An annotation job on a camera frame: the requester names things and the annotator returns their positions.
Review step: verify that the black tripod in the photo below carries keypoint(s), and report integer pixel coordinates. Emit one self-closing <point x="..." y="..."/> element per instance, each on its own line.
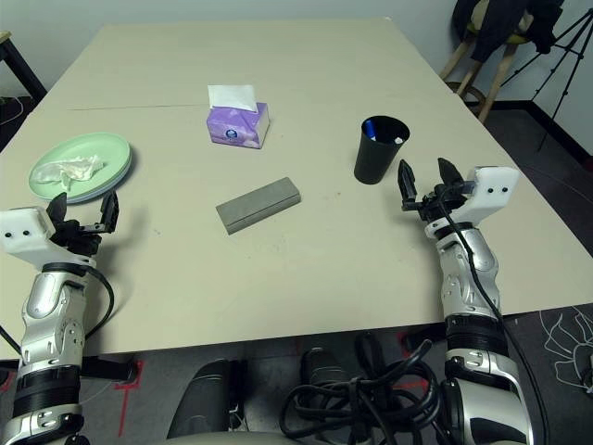
<point x="559" y="99"/>

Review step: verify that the white tissue sheet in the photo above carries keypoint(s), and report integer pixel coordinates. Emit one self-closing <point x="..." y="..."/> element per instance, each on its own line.
<point x="231" y="97"/>

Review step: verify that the black cup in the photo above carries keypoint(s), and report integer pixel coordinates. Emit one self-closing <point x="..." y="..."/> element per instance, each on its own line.
<point x="375" y="162"/>

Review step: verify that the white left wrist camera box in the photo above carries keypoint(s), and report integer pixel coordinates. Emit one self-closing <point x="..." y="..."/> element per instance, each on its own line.
<point x="23" y="232"/>

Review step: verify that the light blue plate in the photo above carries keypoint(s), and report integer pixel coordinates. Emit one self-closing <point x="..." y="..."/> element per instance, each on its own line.
<point x="116" y="186"/>

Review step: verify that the light green plate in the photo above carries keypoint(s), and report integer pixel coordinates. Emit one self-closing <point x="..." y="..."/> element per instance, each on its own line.
<point x="97" y="148"/>

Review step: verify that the dark grey left robot leg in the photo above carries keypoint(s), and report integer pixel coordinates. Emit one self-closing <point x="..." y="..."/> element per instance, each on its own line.
<point x="206" y="398"/>

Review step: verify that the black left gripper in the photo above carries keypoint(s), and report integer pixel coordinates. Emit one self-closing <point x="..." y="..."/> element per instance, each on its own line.
<point x="76" y="234"/>

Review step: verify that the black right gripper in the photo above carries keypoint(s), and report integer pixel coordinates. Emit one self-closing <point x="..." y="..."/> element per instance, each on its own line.
<point x="433" y="204"/>

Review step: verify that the dark floor mat flower print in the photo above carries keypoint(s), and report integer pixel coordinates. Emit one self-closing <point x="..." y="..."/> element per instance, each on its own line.
<point x="570" y="352"/>

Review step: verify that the side desk black legs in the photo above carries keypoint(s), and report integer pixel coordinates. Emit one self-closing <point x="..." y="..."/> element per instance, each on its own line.
<point x="25" y="69"/>

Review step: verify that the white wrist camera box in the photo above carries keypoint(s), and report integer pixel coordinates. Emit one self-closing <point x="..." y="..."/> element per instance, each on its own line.
<point x="23" y="232"/>
<point x="491" y="190"/>

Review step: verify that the wooden stool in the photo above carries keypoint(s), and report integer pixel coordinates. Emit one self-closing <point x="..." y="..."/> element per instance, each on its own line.
<point x="498" y="79"/>

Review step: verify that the grey glasses case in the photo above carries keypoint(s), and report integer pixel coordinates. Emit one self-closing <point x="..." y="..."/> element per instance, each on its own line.
<point x="259" y="206"/>

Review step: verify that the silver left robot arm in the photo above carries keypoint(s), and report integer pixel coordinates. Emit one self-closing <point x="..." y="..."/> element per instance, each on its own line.
<point x="51" y="306"/>

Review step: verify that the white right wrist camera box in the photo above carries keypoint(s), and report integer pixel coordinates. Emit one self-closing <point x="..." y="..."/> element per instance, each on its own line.
<point x="491" y="190"/>

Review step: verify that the blue marker pen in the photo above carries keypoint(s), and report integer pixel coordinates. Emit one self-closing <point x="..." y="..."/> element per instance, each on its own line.
<point x="369" y="127"/>

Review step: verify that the black table support bar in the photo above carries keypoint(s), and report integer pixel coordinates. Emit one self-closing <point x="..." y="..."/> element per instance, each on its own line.
<point x="111" y="368"/>

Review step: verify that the purple tissue box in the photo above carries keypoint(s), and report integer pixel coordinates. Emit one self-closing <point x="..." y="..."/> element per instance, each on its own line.
<point x="236" y="130"/>

